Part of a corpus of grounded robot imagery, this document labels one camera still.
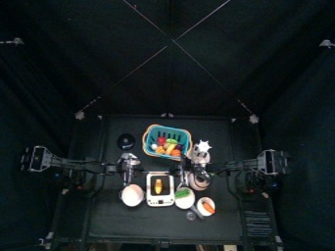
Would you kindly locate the white text label sticker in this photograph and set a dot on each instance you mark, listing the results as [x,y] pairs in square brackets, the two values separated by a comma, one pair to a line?
[256,222]

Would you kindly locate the red toy tomato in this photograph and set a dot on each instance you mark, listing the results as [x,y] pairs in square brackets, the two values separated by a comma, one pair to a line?
[162,140]

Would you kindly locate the orange toy fruit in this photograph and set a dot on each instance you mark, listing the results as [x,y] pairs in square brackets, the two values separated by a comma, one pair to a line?
[175,152]

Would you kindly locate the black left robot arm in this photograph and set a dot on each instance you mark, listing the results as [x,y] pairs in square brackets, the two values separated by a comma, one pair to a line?
[65,161]

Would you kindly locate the black round lid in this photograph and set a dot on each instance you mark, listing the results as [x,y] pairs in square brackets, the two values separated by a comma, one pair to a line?
[126,141]

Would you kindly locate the white pinkish bowl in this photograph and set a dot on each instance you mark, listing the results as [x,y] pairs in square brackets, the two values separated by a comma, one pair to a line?
[132,195]

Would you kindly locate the white toy egg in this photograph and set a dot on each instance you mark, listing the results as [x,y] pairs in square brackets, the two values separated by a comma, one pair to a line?
[154,146]

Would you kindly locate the small orange toy piece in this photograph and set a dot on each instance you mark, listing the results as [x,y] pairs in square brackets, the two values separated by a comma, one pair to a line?
[160,150]

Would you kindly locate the green toy pepper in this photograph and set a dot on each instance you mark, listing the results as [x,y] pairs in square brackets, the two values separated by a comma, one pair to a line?
[183,192]

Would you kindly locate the teal toy basket orange rim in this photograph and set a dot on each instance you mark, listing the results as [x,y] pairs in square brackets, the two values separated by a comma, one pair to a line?
[167,141]

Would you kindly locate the small white plate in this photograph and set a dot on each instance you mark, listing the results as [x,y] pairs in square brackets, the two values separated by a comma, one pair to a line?
[206,206]

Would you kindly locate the green toy vegetable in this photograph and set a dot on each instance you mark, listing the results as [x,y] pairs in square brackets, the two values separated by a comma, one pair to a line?
[171,141]

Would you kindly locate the yellow toy banana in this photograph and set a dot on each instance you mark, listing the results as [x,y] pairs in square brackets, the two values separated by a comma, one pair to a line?
[170,148]

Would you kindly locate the yellow toy corn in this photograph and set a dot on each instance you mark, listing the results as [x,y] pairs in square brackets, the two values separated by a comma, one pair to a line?
[158,186]

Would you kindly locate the purple toy eggplant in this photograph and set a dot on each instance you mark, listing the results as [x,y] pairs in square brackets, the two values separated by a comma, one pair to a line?
[179,147]

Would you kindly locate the beige toy bowl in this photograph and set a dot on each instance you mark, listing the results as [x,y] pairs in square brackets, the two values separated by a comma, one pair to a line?
[194,184]

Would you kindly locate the white star-shaped toy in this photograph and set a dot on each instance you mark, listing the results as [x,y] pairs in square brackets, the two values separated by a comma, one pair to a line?
[203,145]

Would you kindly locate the white toy pan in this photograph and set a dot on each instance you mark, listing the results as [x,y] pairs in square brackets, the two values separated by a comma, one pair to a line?
[184,198]

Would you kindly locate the grey frame corner clamp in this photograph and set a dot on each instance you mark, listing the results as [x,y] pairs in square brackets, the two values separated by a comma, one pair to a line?
[326,43]
[167,115]
[79,114]
[254,118]
[16,41]

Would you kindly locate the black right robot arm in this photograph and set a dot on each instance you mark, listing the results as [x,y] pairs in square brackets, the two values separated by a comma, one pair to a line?
[256,162]

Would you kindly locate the orange toy carrot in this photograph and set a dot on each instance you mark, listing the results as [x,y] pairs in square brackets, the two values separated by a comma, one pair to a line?
[208,206]

